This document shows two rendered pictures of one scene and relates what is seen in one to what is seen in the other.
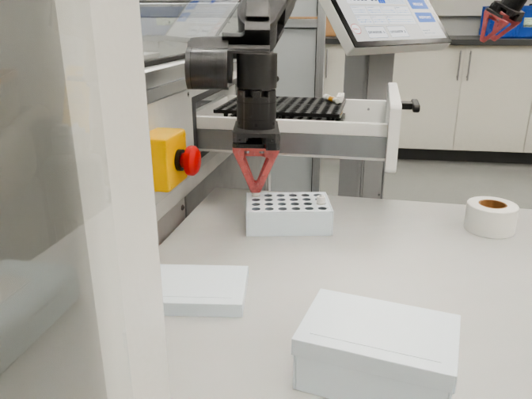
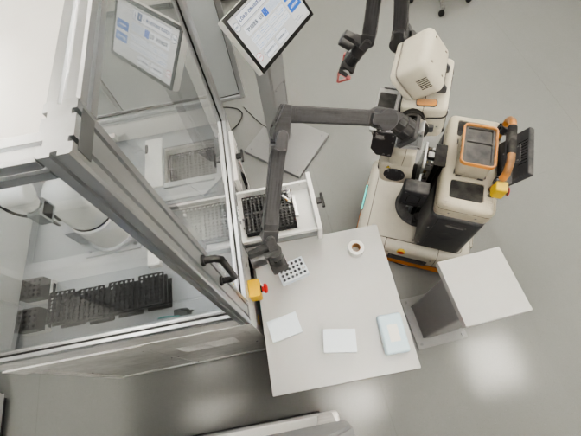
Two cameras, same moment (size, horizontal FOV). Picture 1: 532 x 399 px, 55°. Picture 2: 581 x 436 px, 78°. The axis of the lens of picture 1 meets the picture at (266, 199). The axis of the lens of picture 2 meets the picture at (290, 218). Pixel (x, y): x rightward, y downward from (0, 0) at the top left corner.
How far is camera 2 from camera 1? 1.24 m
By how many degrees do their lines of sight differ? 45
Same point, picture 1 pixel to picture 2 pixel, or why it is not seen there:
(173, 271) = (277, 323)
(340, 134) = (300, 234)
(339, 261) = (316, 291)
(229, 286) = (296, 324)
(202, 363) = (302, 353)
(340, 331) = (332, 345)
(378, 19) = (269, 35)
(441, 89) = not seen: outside the picture
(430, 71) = not seen: outside the picture
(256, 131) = (279, 267)
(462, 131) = not seen: outside the picture
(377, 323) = (339, 339)
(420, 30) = (294, 21)
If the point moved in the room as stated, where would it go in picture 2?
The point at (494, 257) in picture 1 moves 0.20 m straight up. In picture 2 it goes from (358, 271) to (363, 255)
